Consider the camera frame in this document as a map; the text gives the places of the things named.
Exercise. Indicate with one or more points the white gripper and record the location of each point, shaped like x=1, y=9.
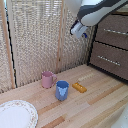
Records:
x=78, y=30

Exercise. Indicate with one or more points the pink mug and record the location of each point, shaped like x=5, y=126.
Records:
x=48, y=79

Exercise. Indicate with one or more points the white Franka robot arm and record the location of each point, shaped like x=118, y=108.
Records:
x=100, y=11

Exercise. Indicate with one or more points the dark wooden drawer cabinet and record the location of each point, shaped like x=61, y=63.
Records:
x=110, y=46

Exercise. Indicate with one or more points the blue cup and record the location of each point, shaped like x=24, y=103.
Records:
x=62, y=90

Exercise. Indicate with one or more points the wide bamboo blind panel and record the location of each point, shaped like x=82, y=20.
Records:
x=35, y=40

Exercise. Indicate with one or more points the yellow block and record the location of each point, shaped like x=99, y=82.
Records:
x=79, y=87

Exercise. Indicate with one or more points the white patterned plate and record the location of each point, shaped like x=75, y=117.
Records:
x=16, y=115

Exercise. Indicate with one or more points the grey robot base mount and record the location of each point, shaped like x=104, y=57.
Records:
x=121, y=121

